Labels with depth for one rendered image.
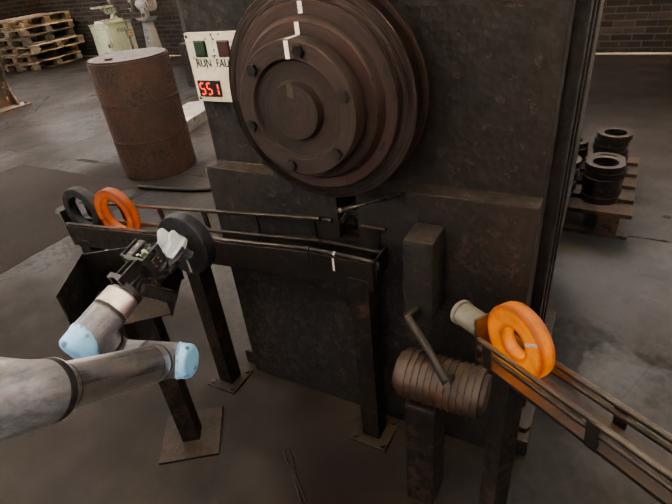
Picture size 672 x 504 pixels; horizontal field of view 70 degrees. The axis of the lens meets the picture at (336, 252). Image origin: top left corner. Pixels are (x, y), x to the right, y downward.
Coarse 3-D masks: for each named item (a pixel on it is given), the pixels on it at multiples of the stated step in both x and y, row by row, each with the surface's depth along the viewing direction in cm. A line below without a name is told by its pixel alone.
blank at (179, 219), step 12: (168, 216) 113; (180, 216) 112; (192, 216) 113; (168, 228) 115; (180, 228) 112; (192, 228) 111; (204, 228) 112; (192, 240) 113; (204, 240) 112; (192, 252) 119; (204, 252) 113; (180, 264) 120; (192, 264) 117; (204, 264) 115
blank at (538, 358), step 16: (512, 304) 93; (496, 320) 98; (512, 320) 92; (528, 320) 89; (496, 336) 99; (512, 336) 99; (528, 336) 89; (544, 336) 88; (512, 352) 97; (528, 352) 91; (544, 352) 88; (528, 368) 92; (544, 368) 89
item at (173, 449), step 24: (96, 264) 141; (120, 264) 142; (72, 288) 131; (96, 288) 145; (72, 312) 129; (144, 312) 132; (168, 312) 130; (144, 336) 141; (168, 336) 149; (168, 384) 152; (192, 408) 163; (216, 408) 178; (168, 432) 170; (192, 432) 165; (216, 432) 168; (168, 456) 162; (192, 456) 161
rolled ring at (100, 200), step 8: (104, 192) 166; (112, 192) 165; (120, 192) 166; (96, 200) 171; (104, 200) 171; (112, 200) 166; (120, 200) 165; (128, 200) 166; (96, 208) 174; (104, 208) 174; (128, 208) 166; (104, 216) 174; (112, 216) 177; (128, 216) 167; (136, 216) 168; (104, 224) 176; (112, 224) 175; (120, 224) 176; (128, 224) 170; (136, 224) 170
